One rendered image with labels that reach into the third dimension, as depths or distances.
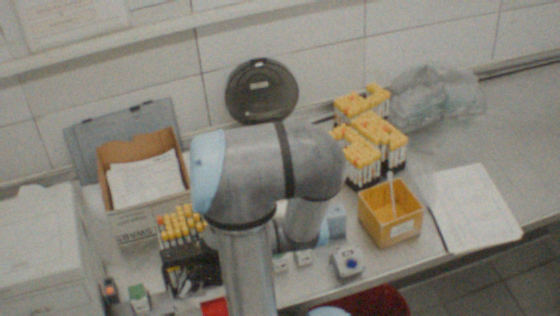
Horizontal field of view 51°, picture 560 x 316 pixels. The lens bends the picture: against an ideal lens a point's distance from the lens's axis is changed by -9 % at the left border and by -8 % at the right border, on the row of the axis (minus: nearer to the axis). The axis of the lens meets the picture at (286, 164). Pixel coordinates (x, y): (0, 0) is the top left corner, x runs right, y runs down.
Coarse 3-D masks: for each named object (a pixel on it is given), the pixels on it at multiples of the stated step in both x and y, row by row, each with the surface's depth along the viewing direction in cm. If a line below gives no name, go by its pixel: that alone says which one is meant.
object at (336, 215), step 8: (328, 208) 162; (336, 208) 162; (328, 216) 160; (336, 216) 160; (344, 216) 161; (328, 224) 162; (336, 224) 163; (344, 224) 163; (328, 232) 164; (336, 232) 165; (344, 232) 165; (328, 240) 166; (336, 240) 166; (344, 240) 166
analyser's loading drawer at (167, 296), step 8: (168, 288) 151; (152, 296) 152; (160, 296) 151; (168, 296) 151; (120, 304) 150; (128, 304) 150; (152, 304) 149; (160, 304) 150; (168, 304) 150; (112, 312) 148; (120, 312) 148; (128, 312) 148; (152, 312) 147; (160, 312) 148; (168, 312) 148; (176, 312) 149
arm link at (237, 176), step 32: (256, 128) 91; (192, 160) 89; (224, 160) 87; (256, 160) 88; (288, 160) 89; (192, 192) 93; (224, 192) 88; (256, 192) 89; (288, 192) 91; (224, 224) 92; (256, 224) 92; (224, 256) 98; (256, 256) 97; (256, 288) 100
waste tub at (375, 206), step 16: (368, 192) 167; (384, 192) 170; (400, 192) 171; (368, 208) 162; (384, 208) 174; (400, 208) 173; (416, 208) 164; (368, 224) 166; (384, 224) 157; (400, 224) 160; (416, 224) 163; (384, 240) 162; (400, 240) 165
